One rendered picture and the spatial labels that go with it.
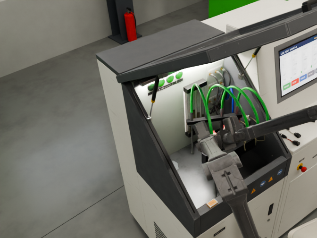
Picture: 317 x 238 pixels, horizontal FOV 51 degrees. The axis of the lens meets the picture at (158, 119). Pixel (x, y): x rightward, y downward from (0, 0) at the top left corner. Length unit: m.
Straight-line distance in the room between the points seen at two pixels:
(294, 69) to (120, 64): 1.04
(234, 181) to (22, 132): 3.35
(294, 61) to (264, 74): 0.24
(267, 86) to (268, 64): 0.13
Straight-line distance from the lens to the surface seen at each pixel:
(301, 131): 2.14
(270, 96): 2.05
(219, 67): 2.02
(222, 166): 0.97
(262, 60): 1.93
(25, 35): 5.30
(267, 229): 2.44
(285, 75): 2.10
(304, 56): 2.21
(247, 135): 1.54
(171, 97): 1.87
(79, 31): 5.62
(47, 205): 3.18
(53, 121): 4.08
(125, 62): 1.76
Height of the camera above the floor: 2.32
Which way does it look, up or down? 38 degrees down
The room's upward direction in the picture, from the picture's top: 6 degrees counter-clockwise
